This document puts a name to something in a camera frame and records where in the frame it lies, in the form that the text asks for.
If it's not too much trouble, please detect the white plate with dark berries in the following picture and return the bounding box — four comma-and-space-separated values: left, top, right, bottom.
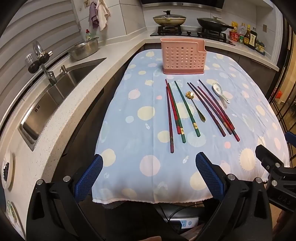
1, 151, 16, 192

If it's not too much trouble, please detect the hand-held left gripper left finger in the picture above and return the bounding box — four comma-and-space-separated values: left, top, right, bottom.
26, 153, 104, 241

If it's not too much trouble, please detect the gold flower spoon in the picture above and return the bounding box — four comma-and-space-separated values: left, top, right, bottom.
186, 91, 206, 122

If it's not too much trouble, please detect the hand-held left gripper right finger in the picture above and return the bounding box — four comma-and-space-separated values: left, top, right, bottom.
195, 152, 272, 241

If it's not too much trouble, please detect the brown sauce bottle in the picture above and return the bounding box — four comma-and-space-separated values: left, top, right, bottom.
244, 25, 251, 46

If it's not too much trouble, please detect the patterned plate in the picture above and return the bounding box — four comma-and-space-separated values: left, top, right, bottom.
6, 200, 19, 230

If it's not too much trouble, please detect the black gas stove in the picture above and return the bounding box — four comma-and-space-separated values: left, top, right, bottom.
150, 25, 236, 46

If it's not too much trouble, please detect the black range hood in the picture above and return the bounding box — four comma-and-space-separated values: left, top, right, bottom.
141, 0, 225, 10

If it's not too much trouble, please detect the blue dotted tablecloth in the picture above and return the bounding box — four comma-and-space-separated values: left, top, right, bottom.
92, 49, 292, 205

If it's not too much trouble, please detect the stainless steel sink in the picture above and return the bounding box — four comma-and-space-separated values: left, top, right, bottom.
18, 58, 107, 151

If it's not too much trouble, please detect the cream hanging towel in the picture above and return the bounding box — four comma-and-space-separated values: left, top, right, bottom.
96, 0, 109, 31

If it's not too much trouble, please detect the white window blind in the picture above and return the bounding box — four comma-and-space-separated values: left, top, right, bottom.
0, 0, 82, 98

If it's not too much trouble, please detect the purple hanging cloth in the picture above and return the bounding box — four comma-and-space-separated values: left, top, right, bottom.
89, 2, 99, 25

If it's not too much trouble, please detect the dark maroon chopstick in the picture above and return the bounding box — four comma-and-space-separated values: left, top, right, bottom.
166, 86, 174, 154

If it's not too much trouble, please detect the glass wok lid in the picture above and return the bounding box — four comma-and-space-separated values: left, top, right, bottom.
153, 10, 187, 21

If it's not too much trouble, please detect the black frying pan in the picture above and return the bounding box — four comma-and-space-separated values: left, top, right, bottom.
197, 20, 235, 33

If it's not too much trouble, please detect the glass pan lid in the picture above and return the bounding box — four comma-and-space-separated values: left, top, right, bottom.
197, 16, 229, 25

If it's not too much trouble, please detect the cream wok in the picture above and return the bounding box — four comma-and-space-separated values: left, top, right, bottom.
153, 16, 187, 27

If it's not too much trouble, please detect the oil cruet set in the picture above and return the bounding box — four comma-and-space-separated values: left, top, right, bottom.
255, 40, 266, 55

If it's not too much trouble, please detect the dark purple chopstick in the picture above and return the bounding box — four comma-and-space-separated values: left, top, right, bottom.
189, 82, 232, 135
187, 82, 226, 137

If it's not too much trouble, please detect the grey base cabinet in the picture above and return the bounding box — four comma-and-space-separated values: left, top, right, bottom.
238, 55, 278, 99

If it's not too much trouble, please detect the black round faucet attachment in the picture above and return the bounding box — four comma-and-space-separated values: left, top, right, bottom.
28, 51, 53, 74

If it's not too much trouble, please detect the chrome faucet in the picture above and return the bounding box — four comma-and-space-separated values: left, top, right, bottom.
32, 41, 57, 86

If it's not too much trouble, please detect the stainless steel colander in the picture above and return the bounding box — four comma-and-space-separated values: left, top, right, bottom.
70, 37, 100, 61

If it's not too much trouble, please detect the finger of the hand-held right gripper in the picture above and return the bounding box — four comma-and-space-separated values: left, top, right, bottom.
255, 145, 286, 176
285, 131, 296, 149

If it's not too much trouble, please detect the black-framed glass door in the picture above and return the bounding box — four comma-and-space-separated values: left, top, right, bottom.
265, 14, 296, 131

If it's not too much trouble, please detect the white power strip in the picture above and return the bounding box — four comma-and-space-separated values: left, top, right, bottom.
162, 215, 201, 230

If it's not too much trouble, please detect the green chopstick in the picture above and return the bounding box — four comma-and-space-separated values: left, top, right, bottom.
168, 83, 186, 143
174, 81, 201, 137

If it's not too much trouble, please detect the dark soy sauce bottle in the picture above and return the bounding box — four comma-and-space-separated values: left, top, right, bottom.
249, 27, 258, 50

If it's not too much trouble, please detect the speckled white countertop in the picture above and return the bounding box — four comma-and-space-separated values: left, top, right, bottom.
0, 30, 280, 240

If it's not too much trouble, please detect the pink perforated utensil holder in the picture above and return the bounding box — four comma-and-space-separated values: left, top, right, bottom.
160, 38, 207, 75

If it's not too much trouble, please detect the white ceramic soup spoon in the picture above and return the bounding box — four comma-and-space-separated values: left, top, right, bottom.
212, 82, 231, 104

